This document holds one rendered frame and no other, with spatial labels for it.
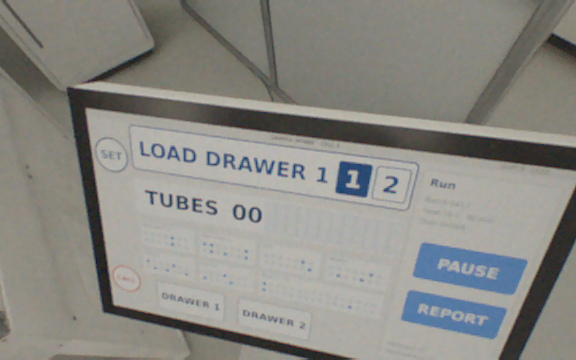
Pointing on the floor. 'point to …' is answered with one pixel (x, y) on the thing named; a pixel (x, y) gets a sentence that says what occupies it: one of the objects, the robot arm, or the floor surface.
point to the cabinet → (72, 238)
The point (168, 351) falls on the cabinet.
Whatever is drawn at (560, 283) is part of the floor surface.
